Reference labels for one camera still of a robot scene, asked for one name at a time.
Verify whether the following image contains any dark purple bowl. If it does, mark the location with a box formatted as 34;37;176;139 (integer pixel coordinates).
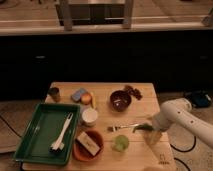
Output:
110;90;132;112

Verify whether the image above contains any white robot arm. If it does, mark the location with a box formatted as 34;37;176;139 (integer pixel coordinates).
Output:
148;98;213;149

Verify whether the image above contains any green plastic cup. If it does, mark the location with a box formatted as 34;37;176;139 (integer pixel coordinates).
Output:
112;135;129;152

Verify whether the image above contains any white paper cup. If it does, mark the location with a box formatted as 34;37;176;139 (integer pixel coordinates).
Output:
82;108;98;127

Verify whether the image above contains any silver fork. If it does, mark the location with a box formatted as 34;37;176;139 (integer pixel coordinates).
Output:
107;124;139;132

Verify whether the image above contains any brown dried fruit pile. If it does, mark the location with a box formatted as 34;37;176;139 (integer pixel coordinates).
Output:
124;85;142;100

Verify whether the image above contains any wooden block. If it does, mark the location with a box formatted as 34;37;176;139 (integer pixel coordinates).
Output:
77;132;100;156

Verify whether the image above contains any yellow banana toy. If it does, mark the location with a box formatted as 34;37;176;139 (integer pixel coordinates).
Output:
90;92;96;109

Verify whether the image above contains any orange clay bowl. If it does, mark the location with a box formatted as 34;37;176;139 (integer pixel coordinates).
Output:
73;129;104;162

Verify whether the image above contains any orange fruit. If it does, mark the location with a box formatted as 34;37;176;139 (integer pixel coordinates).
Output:
81;93;92;105

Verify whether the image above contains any white brush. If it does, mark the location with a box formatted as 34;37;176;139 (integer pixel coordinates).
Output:
51;113;73;151

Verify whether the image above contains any dark small can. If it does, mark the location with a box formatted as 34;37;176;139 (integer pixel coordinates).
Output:
48;87;61;102

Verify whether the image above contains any green plastic tray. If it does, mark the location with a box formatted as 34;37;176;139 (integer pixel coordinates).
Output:
14;103;80;165

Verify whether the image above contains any wooden stool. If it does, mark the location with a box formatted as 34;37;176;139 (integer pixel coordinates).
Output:
55;0;134;31

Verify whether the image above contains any black cable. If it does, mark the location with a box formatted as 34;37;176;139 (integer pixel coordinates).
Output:
169;134;198;154

